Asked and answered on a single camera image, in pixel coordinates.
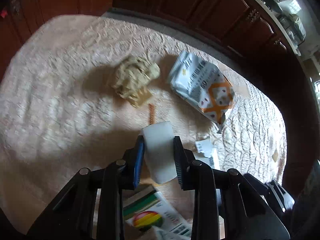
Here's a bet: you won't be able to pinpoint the white foam block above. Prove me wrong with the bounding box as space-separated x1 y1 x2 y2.
140 121 177 184

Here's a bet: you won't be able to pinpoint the white orange snack bag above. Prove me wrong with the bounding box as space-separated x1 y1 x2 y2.
167 51 235 133

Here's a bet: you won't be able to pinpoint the beige paper ball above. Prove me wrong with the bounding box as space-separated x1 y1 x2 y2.
108 56 161 108

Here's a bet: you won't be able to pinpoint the red wooden kitchen cabinets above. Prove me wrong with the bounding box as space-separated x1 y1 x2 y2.
1 0 297 56

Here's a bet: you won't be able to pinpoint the small white wrapper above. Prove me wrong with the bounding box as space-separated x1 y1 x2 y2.
195 138 220 170

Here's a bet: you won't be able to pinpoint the colourful rainbow logo box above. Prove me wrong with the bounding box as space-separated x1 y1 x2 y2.
123 184 191 239

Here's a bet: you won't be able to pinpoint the pink embroidered tablecloth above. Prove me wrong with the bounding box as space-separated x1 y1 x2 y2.
1 14 287 233

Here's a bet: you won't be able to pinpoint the black wok on stove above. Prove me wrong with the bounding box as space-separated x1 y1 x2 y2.
262 0 283 14

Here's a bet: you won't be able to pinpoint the red tassel ornament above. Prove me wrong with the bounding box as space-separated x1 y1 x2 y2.
0 9 8 18

